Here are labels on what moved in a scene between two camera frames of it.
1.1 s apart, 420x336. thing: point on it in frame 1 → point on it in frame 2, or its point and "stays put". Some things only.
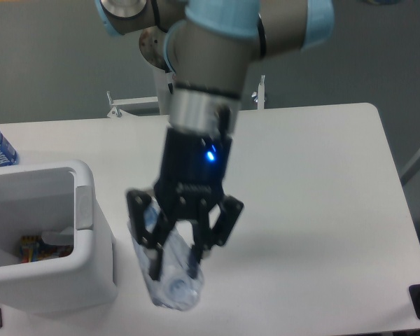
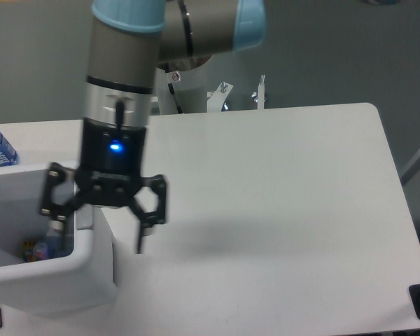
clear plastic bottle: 176,289 → 55,239
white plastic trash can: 26,200 stays put
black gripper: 194,169 → 110,173
